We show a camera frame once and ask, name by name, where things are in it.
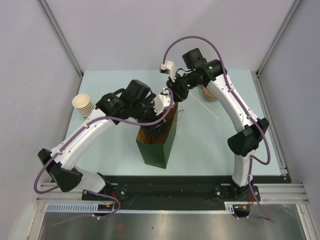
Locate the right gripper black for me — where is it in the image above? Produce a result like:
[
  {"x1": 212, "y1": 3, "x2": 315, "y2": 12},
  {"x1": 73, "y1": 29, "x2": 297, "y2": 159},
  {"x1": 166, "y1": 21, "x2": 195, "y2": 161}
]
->
[{"x1": 166, "y1": 70, "x2": 202, "y2": 103}]

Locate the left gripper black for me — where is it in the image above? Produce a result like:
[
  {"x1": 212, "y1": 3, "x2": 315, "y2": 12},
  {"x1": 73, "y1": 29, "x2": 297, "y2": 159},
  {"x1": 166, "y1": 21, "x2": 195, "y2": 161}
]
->
[{"x1": 130, "y1": 93, "x2": 167, "y2": 135}]

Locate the green brown paper bag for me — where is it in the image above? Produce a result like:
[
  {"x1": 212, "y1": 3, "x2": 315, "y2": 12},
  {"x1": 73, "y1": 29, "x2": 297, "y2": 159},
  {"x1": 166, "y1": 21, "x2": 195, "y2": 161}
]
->
[{"x1": 135, "y1": 103, "x2": 179, "y2": 169}]

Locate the white straw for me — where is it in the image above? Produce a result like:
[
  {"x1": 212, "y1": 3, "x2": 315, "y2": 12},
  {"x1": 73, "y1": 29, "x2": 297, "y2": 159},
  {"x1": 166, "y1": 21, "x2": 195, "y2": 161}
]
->
[{"x1": 188, "y1": 93, "x2": 219, "y2": 120}]

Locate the stack of paper cups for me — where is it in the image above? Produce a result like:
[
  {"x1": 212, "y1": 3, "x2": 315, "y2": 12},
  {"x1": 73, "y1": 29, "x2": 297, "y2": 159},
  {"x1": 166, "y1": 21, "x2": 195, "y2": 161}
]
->
[{"x1": 72, "y1": 93, "x2": 96, "y2": 118}]

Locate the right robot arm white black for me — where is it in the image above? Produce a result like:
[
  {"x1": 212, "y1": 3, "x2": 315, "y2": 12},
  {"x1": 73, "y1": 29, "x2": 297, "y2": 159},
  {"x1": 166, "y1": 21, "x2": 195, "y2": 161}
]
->
[{"x1": 159, "y1": 48, "x2": 269, "y2": 201}]

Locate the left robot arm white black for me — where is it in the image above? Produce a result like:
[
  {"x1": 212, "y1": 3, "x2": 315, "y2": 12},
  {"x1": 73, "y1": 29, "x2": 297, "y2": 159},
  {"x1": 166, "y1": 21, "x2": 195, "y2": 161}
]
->
[{"x1": 37, "y1": 79, "x2": 174, "y2": 200}]

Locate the brown pulp cup carrier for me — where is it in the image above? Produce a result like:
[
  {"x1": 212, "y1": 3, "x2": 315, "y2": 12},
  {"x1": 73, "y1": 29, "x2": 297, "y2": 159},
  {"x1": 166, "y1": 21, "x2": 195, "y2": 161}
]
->
[{"x1": 200, "y1": 85, "x2": 218, "y2": 102}]

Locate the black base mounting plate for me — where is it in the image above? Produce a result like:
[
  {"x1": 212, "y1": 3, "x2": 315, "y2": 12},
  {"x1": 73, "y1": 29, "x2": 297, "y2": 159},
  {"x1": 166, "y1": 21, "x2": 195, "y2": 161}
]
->
[{"x1": 50, "y1": 174, "x2": 292, "y2": 211}]

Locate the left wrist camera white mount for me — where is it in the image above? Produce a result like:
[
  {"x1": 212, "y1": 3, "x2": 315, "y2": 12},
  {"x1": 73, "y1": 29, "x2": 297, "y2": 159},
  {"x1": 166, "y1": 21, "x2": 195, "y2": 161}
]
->
[{"x1": 153, "y1": 87, "x2": 175, "y2": 116}]

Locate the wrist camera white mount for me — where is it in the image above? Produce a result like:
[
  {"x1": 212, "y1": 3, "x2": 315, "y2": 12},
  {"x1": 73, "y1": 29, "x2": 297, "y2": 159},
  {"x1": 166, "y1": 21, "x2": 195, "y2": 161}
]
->
[
  {"x1": 153, "y1": 87, "x2": 175, "y2": 116},
  {"x1": 159, "y1": 61, "x2": 177, "y2": 82}
]

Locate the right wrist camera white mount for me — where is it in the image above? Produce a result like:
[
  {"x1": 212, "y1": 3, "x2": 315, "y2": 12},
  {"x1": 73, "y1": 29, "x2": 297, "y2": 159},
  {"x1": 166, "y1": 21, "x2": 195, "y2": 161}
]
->
[{"x1": 159, "y1": 61, "x2": 177, "y2": 82}]

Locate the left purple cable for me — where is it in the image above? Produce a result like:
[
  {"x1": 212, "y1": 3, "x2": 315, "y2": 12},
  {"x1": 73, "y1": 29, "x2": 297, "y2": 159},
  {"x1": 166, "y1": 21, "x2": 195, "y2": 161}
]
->
[{"x1": 33, "y1": 87, "x2": 176, "y2": 227}]

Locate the purple cable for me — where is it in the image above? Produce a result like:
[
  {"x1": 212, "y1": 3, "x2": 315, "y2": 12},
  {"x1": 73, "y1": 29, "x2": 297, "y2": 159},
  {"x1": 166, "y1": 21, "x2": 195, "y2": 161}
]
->
[
  {"x1": 33, "y1": 87, "x2": 176, "y2": 227},
  {"x1": 162, "y1": 36, "x2": 276, "y2": 223}
]

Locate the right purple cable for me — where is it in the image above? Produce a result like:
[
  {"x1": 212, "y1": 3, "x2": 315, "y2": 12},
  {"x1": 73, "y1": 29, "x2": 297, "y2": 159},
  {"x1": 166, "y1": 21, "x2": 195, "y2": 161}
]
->
[{"x1": 162, "y1": 36, "x2": 276, "y2": 223}]

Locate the right aluminium frame post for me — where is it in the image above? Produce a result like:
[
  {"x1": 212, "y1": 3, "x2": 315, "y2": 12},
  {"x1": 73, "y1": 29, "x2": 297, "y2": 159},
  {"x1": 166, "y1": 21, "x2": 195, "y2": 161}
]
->
[{"x1": 257, "y1": 0, "x2": 304, "y2": 75}]

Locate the aluminium frame post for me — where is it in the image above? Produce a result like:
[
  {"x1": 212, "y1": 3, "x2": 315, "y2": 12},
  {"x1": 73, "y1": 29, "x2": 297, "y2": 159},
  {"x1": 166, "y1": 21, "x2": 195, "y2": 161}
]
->
[
  {"x1": 36, "y1": 0, "x2": 84, "y2": 79},
  {"x1": 257, "y1": 0, "x2": 304, "y2": 75}
]

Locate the aluminium rail bottom left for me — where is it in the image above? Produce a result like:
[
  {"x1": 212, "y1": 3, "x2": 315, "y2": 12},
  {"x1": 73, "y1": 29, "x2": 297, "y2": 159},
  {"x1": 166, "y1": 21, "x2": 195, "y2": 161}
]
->
[{"x1": 36, "y1": 188, "x2": 83, "y2": 203}]

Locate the aluminium rail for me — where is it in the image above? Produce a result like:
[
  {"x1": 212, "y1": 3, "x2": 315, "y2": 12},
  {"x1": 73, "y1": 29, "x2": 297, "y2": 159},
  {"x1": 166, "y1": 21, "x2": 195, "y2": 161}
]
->
[
  {"x1": 257, "y1": 183, "x2": 309, "y2": 204},
  {"x1": 36, "y1": 188, "x2": 83, "y2": 203}
]

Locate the white slotted cable duct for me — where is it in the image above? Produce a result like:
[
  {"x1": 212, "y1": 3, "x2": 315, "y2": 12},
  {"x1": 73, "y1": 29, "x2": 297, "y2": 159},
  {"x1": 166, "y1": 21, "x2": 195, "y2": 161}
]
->
[{"x1": 46, "y1": 202, "x2": 266, "y2": 215}]

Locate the aluminium rail bottom right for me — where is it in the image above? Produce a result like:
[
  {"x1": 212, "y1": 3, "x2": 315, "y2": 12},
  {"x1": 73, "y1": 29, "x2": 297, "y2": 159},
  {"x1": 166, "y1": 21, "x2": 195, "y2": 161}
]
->
[{"x1": 257, "y1": 183, "x2": 309, "y2": 204}]

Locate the left aluminium frame post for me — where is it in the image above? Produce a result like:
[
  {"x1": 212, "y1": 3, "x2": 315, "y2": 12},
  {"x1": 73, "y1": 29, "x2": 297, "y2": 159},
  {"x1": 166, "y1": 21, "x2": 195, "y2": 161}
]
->
[{"x1": 36, "y1": 0, "x2": 84, "y2": 79}]

